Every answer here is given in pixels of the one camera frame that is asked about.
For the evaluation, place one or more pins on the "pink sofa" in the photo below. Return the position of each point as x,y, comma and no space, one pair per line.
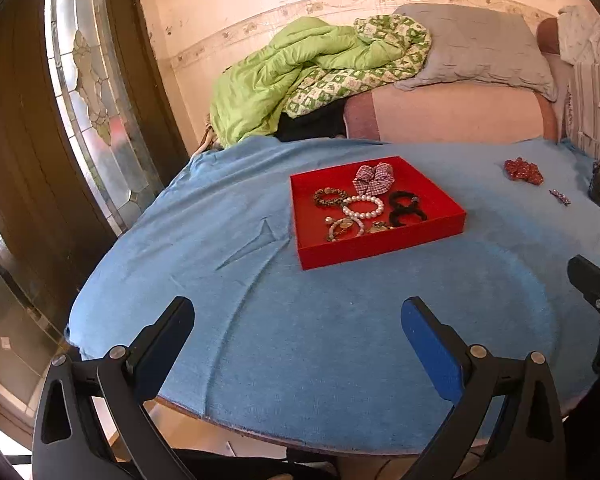
455,115

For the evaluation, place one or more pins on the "grey pillow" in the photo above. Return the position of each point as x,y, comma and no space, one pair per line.
480,50

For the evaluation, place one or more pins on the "green quilt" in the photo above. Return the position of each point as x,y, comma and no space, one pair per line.
260,85

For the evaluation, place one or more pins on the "red tray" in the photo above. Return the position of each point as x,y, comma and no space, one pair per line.
307,220

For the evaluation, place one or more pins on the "blue tablecloth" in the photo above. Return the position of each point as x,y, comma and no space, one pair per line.
305,335

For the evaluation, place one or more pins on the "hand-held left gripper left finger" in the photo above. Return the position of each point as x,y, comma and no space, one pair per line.
167,355

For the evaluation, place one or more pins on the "wooden door stained glass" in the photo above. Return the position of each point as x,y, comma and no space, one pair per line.
95,90

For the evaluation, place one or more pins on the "small sparkly hair clip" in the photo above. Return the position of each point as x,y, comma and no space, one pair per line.
560,197

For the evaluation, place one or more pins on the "white floral cloth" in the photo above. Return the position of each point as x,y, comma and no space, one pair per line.
582,35

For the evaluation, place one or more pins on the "black cloth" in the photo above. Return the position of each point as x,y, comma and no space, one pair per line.
310,125

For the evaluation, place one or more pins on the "plaid fabric scrunchie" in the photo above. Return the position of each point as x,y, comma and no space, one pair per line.
372,180

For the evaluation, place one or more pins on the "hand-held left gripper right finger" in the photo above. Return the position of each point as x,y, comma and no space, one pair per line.
430,355

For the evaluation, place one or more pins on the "red polka dot scrunchie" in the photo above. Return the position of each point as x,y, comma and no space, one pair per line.
522,170

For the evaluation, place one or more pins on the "gold jewelry piece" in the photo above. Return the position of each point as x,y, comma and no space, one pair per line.
378,227

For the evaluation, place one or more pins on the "striped floral blanket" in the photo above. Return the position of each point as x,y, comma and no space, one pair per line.
595,110

